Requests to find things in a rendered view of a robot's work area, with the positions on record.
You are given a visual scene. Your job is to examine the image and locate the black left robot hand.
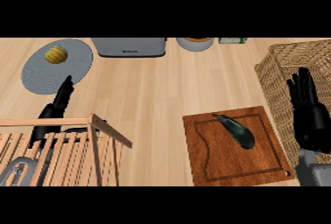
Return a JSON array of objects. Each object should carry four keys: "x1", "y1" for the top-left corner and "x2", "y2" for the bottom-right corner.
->
[{"x1": 26, "y1": 74, "x2": 90, "y2": 149}]

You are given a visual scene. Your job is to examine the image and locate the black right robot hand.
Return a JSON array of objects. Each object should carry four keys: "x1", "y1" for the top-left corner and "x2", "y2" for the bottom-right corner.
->
[{"x1": 285, "y1": 67, "x2": 331, "y2": 154}]

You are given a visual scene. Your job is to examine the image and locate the wicker basket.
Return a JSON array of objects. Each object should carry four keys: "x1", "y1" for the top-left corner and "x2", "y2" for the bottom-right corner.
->
[{"x1": 252, "y1": 38, "x2": 331, "y2": 170}]

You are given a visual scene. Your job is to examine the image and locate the dark eggplant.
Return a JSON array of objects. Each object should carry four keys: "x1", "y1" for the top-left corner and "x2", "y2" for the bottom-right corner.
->
[{"x1": 211, "y1": 113, "x2": 257, "y2": 151}]

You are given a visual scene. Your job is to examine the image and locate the brown wooden cutting board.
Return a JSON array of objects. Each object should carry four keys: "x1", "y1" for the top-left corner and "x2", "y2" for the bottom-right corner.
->
[{"x1": 180, "y1": 105, "x2": 297, "y2": 187}]

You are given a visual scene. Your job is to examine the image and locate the round grey placemat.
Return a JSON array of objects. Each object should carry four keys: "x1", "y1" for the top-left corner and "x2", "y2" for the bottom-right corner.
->
[{"x1": 19, "y1": 38, "x2": 94, "y2": 95}]

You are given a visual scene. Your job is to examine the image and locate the yellow squash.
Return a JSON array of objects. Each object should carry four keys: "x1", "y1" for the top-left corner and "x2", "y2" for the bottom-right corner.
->
[{"x1": 44, "y1": 45, "x2": 68, "y2": 65}]

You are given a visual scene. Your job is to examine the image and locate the pale wooden slatted rack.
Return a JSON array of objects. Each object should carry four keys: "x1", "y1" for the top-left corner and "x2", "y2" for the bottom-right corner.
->
[{"x1": 0, "y1": 113, "x2": 133, "y2": 187}]

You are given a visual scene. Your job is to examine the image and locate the grey toaster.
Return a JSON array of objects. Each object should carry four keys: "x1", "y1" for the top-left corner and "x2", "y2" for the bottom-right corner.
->
[{"x1": 88, "y1": 38, "x2": 168, "y2": 59}]

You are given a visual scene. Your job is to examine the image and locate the green and white box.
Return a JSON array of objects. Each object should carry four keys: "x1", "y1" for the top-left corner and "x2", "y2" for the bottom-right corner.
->
[{"x1": 217, "y1": 38, "x2": 249, "y2": 45}]

